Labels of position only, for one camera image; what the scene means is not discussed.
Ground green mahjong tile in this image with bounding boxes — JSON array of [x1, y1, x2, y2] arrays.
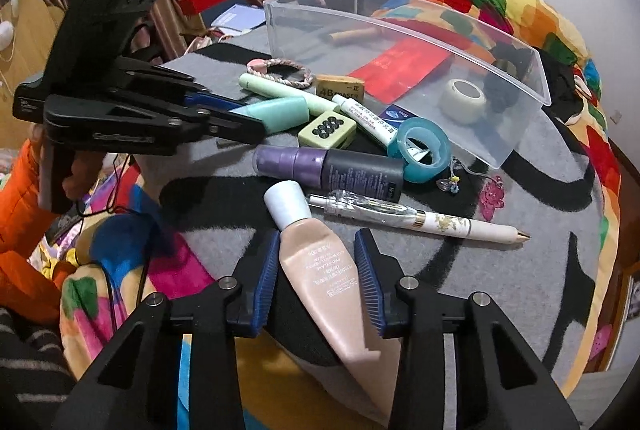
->
[[297, 111, 357, 150]]

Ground pink charm keychain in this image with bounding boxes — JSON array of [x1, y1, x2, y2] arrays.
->
[[478, 176, 506, 222]]

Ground pink braided hair tie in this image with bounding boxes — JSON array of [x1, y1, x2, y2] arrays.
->
[[245, 56, 316, 90]]

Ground mint green small tube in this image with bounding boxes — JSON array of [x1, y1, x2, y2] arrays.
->
[[232, 97, 310, 135]]

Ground clear plastic storage bin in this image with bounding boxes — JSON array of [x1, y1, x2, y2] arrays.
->
[[265, 0, 551, 168]]

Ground grey black blanket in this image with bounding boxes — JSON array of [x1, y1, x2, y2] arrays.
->
[[136, 29, 604, 412]]

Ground light green stick tube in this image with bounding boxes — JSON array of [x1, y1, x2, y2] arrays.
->
[[239, 73, 338, 116]]

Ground dark green bottle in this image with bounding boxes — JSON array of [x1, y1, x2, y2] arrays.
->
[[484, 59, 520, 114]]

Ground white ointment tube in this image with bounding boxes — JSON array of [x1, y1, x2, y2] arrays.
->
[[332, 94, 397, 147]]

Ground small yellow blue charm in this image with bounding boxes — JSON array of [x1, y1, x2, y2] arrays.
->
[[436, 157, 460, 195]]

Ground blue small card box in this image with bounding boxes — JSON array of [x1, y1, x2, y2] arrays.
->
[[380, 104, 416, 129]]

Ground tan 4B eraser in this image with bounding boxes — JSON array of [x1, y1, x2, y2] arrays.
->
[[314, 74, 364, 103]]

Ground orange jacket sleeve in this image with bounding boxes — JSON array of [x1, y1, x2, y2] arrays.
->
[[0, 141, 75, 325]]

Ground person's left hand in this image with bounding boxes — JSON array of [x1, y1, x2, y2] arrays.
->
[[29, 124, 106, 202]]

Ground cream tube red cap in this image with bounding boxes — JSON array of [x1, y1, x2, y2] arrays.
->
[[329, 26, 382, 45]]

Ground white gold-tipped pen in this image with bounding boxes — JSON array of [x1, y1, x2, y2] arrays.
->
[[307, 190, 530, 245]]

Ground blue white notebook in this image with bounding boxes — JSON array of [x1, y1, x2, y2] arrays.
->
[[201, 4, 266, 36]]

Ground beige foundation tube white cap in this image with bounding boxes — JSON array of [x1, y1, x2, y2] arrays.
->
[[264, 180, 400, 420]]

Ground teal tape roll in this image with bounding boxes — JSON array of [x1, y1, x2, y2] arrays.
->
[[387, 117, 451, 183]]

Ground pink slipper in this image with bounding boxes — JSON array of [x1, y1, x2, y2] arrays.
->
[[589, 324, 613, 360]]

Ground purple black spray bottle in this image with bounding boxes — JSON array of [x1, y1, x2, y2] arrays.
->
[[253, 145, 405, 203]]

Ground black clothing pile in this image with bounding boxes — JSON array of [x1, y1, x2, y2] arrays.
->
[[489, 40, 586, 125]]

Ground colourful patchwork quilt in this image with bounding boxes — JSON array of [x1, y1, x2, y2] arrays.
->
[[60, 0, 620, 429]]

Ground red envelope packet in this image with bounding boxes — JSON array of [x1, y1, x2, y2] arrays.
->
[[350, 38, 451, 105]]

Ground white tape roll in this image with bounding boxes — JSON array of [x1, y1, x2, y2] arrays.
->
[[438, 78, 487, 125]]

